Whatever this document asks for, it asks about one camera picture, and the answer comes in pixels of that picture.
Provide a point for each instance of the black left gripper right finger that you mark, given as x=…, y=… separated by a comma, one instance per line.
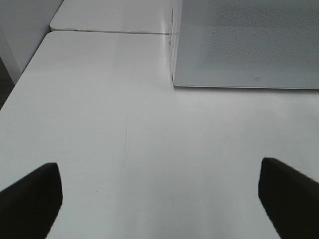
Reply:
x=290, y=200

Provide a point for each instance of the white microwave door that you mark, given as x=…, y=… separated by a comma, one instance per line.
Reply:
x=247, y=44

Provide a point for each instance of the white microwave oven body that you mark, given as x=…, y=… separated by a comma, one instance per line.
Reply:
x=173, y=35

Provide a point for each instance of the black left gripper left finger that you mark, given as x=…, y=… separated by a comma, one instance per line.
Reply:
x=30, y=206

